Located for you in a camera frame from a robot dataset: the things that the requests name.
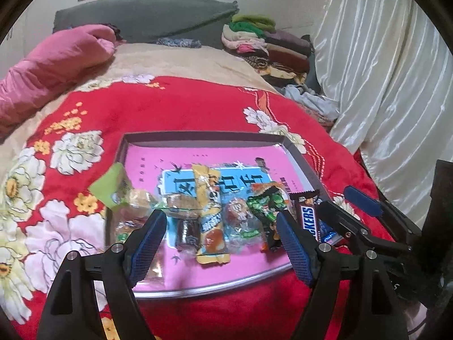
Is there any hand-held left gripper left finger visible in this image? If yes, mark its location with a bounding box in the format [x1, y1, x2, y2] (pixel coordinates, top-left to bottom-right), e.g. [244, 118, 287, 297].
[37, 208, 168, 340]

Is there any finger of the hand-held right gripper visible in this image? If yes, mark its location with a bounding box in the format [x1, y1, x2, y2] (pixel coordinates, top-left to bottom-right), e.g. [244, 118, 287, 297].
[317, 200, 408, 256]
[344, 186, 422, 236]

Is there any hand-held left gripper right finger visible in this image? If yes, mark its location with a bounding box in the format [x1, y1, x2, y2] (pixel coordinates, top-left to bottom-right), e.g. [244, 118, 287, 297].
[276, 210, 411, 340]

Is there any blue snack packet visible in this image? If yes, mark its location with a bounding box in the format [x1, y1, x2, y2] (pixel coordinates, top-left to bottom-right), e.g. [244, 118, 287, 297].
[319, 220, 341, 246]

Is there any brown chocolate bar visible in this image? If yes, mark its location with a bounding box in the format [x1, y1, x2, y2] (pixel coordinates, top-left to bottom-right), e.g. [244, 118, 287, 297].
[290, 189, 327, 243]

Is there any small dark chocolate candy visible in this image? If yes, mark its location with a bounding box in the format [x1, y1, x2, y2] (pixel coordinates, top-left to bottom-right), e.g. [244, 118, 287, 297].
[174, 219, 203, 254]

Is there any green orange snack packet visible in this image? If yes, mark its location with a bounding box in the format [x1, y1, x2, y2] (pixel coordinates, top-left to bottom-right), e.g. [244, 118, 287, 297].
[246, 182, 295, 253]

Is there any orange pastry packet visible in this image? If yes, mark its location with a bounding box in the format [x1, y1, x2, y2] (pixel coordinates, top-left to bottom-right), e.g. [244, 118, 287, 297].
[166, 193, 203, 219]

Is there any clear candy packet red print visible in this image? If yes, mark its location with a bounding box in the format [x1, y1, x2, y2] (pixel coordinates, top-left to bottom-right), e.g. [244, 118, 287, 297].
[223, 198, 263, 246]

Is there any yellow snack packet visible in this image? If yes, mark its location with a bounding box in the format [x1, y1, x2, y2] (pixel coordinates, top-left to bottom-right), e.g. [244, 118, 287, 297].
[191, 163, 231, 265]

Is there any green pastry packet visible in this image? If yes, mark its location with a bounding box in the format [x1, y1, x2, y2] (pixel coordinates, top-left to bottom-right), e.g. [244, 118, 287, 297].
[89, 163, 157, 221]

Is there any shallow grey cardboard box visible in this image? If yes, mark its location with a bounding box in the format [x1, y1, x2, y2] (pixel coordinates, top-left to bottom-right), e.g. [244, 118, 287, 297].
[104, 131, 332, 300]

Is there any pink book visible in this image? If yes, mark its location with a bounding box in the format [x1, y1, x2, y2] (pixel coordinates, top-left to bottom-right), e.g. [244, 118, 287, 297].
[110, 143, 309, 293]

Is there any light blue cloth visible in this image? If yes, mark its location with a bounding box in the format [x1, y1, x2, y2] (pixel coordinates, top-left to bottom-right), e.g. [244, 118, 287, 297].
[283, 84, 340, 122]

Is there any white satin curtain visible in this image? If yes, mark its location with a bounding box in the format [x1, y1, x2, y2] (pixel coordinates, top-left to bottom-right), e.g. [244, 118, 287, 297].
[308, 0, 453, 228]

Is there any red floral blanket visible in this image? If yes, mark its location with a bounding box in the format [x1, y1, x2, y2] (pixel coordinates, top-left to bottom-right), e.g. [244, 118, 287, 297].
[0, 76, 400, 340]

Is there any stack of folded clothes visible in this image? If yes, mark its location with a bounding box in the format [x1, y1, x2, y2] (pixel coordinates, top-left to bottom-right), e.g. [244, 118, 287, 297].
[221, 14, 313, 86]

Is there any beige bed sheet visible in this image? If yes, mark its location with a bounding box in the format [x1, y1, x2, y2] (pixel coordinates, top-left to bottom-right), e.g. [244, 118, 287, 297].
[0, 42, 284, 156]

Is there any pink quilt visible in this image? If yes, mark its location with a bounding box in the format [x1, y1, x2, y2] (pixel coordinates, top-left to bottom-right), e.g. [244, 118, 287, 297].
[0, 25, 117, 143]

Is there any blue-grey patterned cloth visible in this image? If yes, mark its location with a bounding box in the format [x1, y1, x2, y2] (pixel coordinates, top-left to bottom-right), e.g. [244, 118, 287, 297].
[156, 37, 202, 49]

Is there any dark purple cloth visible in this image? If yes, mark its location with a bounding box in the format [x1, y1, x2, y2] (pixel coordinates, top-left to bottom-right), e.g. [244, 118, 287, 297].
[102, 24, 127, 43]

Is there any grey headboard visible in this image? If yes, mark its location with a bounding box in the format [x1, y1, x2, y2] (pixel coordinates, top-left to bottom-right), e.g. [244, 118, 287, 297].
[53, 0, 238, 49]

